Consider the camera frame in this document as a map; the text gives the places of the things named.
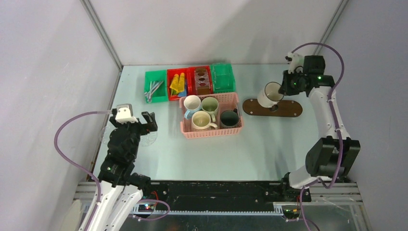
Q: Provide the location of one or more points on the green bin far right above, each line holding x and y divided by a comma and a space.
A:
222, 78

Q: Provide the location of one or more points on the pink perforated basket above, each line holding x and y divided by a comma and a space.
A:
226, 102

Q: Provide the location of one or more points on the red bin with holder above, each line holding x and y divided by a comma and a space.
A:
191, 86

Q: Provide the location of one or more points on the light green mug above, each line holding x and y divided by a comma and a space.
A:
211, 106

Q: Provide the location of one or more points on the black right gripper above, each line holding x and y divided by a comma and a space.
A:
286, 89

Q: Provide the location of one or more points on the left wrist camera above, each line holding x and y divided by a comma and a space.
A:
123, 113

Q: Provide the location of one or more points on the green bin with toothbrushes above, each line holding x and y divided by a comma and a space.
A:
161, 94

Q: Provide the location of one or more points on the cream mug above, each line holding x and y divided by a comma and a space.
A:
201, 121

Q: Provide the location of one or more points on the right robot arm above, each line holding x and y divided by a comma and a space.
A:
334, 153

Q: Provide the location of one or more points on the white mug blue handle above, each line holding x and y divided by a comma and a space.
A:
192, 104

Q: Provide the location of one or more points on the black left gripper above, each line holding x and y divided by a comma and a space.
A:
150, 125

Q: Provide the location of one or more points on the clear textured oval tray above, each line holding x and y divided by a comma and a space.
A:
145, 140

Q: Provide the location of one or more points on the brown wooden toothbrush holder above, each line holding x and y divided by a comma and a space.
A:
202, 80

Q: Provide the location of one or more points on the brown wooden oval tray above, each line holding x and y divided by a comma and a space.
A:
285, 108

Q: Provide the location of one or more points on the white mug dark rim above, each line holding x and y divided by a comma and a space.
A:
269, 96

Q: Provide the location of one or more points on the red bin with toothpaste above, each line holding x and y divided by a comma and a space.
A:
170, 74

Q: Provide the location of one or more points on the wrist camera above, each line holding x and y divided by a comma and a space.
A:
296, 62
123, 113

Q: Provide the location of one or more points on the black mug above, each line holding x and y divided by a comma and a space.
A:
229, 119

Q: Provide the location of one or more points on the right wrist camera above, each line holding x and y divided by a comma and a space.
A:
296, 62

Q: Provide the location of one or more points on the clear textured toothbrush holder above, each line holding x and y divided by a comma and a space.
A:
222, 76

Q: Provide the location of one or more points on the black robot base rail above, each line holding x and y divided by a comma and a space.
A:
224, 196

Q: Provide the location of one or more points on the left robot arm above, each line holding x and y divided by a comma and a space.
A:
118, 187

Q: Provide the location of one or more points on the white toothbrush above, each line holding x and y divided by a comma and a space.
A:
152, 89

